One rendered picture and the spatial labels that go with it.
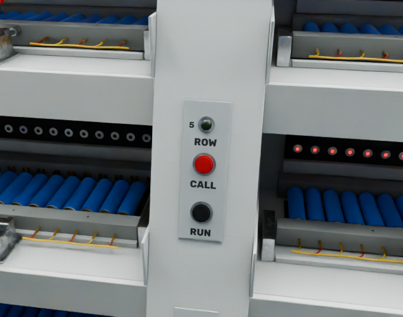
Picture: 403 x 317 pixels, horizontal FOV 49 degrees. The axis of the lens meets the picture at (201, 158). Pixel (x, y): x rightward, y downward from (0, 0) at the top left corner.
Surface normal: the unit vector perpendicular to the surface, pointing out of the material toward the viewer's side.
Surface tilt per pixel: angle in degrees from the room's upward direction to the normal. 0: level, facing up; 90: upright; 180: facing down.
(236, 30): 90
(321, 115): 109
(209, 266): 90
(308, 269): 19
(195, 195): 90
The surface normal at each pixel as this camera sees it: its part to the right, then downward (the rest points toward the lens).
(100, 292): -0.14, 0.47
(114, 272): 0.01, -0.88
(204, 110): -0.13, 0.15
